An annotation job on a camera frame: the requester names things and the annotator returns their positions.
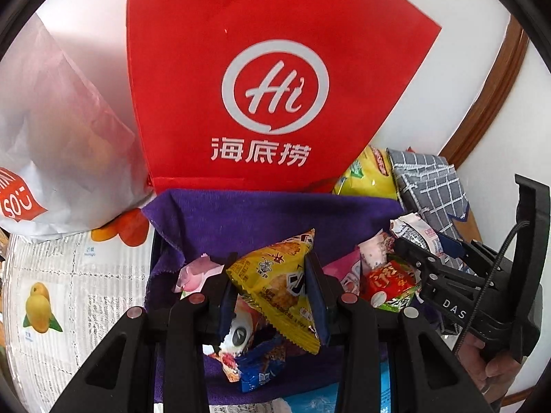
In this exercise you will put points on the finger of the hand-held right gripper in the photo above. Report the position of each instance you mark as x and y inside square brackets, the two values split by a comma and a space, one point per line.
[419, 258]
[467, 254]

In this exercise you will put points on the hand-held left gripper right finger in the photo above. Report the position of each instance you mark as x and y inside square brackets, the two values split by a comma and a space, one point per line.
[318, 305]

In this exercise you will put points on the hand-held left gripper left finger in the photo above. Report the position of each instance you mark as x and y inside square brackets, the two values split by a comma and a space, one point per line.
[226, 309]

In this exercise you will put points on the white snack packet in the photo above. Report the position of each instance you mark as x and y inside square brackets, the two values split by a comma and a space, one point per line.
[413, 230]

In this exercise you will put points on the panda-print snack packet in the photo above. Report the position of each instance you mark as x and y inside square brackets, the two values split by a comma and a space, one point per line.
[234, 340]

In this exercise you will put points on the large magenta snack packet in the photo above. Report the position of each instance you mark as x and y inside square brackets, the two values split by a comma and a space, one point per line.
[340, 273]

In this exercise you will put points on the red snack packet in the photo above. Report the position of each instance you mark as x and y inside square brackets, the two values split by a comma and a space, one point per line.
[385, 282]

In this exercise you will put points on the green snack packet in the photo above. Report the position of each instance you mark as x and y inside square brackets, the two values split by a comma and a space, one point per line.
[404, 299]

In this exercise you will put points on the light pink peach packet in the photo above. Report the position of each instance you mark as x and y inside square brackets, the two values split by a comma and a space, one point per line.
[198, 275]

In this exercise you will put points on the pale pink-white snack packet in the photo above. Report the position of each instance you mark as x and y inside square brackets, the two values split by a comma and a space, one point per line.
[374, 247]

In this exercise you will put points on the yellow snack packet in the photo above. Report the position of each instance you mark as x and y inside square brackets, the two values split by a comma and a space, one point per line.
[271, 288]

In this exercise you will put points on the blue cookie packet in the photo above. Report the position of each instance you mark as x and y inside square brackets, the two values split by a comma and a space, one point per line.
[260, 368]

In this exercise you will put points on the person's right hand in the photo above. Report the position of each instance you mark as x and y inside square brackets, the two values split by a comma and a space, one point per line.
[499, 370]

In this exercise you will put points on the grey plaid folded cloth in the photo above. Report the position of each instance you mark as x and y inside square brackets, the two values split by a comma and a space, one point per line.
[430, 180]

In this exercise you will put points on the purple towel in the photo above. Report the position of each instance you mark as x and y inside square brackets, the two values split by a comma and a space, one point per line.
[241, 219]

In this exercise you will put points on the large yellow snack bag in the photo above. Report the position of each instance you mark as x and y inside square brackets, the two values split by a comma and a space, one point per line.
[370, 176]

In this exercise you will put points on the blue tissue pack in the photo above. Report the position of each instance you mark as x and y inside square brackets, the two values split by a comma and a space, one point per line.
[310, 404]

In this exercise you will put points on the white plastic shopping bag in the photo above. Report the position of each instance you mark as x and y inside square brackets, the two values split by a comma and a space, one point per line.
[64, 137]

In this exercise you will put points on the red paper carrier bag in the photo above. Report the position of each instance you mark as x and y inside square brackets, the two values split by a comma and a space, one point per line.
[258, 30]

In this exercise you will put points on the brown wooden door frame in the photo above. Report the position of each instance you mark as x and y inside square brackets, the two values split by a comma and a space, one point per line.
[490, 94]

